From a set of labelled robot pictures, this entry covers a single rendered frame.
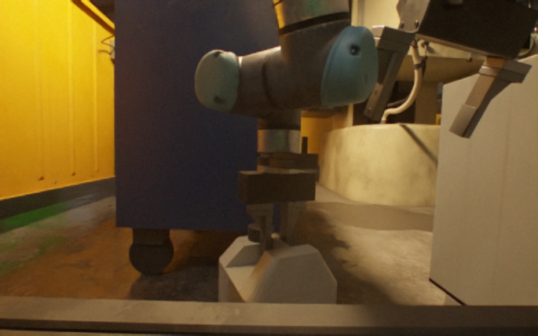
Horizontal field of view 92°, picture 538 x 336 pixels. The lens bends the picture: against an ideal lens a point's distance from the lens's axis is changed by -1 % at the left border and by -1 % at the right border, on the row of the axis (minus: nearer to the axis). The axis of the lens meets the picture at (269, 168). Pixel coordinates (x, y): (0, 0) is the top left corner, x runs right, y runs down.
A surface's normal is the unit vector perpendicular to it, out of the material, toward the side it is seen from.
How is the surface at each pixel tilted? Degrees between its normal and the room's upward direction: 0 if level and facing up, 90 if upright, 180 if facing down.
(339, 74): 112
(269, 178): 90
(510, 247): 90
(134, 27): 90
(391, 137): 90
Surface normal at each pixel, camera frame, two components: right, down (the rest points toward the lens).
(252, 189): 0.41, 0.07
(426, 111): 0.07, 0.07
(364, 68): 0.80, 0.06
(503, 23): 0.07, 0.46
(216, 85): -0.62, 0.04
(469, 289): -1.00, -0.02
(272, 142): -0.36, 0.05
